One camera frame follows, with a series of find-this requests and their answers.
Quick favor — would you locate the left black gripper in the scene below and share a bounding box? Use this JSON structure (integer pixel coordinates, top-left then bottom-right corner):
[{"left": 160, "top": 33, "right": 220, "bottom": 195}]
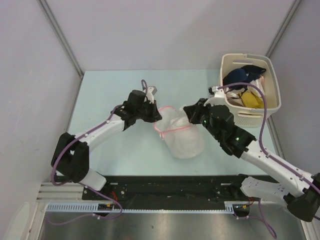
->
[{"left": 135, "top": 99, "right": 162, "bottom": 123}]

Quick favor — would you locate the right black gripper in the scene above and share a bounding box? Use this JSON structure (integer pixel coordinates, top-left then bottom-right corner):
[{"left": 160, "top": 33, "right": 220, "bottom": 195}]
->
[{"left": 184, "top": 98, "right": 222, "bottom": 141}]

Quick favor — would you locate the white mesh laundry bag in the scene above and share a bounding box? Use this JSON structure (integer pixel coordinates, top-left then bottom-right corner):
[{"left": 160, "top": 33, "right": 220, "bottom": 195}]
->
[{"left": 153, "top": 106, "right": 205, "bottom": 159}]

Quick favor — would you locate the dark navy bra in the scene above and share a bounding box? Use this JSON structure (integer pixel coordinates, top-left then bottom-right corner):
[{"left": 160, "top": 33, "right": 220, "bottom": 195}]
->
[{"left": 222, "top": 65, "right": 267, "bottom": 86}]

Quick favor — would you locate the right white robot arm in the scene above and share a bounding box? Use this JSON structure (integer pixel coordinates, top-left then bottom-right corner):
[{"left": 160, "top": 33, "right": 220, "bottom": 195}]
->
[{"left": 183, "top": 98, "right": 320, "bottom": 222}]

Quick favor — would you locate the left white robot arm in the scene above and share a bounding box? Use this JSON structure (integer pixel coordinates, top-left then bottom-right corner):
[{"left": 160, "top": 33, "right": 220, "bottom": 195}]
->
[{"left": 51, "top": 86, "right": 162, "bottom": 200}]

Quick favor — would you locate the cream plastic laundry basket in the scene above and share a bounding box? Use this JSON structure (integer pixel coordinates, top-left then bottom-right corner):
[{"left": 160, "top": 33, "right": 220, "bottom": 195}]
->
[{"left": 219, "top": 53, "right": 282, "bottom": 128}]

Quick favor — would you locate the yellow garment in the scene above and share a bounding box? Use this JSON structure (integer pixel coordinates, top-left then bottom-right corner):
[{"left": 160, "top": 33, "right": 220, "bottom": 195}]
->
[{"left": 240, "top": 91, "right": 265, "bottom": 109}]

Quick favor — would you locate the white crumpled garment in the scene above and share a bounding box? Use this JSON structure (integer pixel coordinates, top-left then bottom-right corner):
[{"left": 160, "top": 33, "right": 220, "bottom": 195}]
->
[{"left": 224, "top": 85, "right": 263, "bottom": 107}]

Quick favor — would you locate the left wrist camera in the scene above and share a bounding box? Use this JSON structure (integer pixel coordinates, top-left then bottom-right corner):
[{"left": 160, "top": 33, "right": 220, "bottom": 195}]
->
[{"left": 145, "top": 86, "right": 157, "bottom": 104}]

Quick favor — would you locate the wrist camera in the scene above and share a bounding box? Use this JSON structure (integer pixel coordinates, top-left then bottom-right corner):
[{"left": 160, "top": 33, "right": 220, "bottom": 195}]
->
[
  {"left": 145, "top": 86, "right": 157, "bottom": 104},
  {"left": 206, "top": 86, "right": 226, "bottom": 106}
]

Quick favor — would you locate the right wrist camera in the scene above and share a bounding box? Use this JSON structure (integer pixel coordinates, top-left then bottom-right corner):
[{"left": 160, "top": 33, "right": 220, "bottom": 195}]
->
[{"left": 206, "top": 86, "right": 226, "bottom": 106}]

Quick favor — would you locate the aluminium frame rail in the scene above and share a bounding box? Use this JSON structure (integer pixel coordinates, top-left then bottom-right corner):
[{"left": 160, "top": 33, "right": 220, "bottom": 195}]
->
[{"left": 36, "top": 182, "right": 84, "bottom": 202}]

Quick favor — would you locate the white slotted cable duct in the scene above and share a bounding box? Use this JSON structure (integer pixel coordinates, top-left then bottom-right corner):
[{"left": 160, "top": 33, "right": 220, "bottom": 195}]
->
[{"left": 46, "top": 202, "right": 234, "bottom": 214}]

